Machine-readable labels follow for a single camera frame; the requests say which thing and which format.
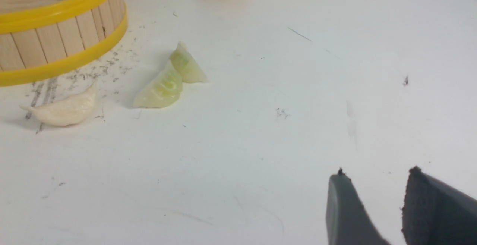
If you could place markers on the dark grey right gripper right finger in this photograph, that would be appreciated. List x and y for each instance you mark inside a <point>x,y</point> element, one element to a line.
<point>435,213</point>

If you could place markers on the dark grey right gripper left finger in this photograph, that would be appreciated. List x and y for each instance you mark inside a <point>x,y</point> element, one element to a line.
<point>347,221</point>

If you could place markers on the pale green white dumpling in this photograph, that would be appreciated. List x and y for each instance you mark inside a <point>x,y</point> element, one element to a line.
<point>186,65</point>

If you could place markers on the bamboo steamer tray yellow rims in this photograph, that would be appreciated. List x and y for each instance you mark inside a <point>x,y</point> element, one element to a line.
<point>41,39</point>

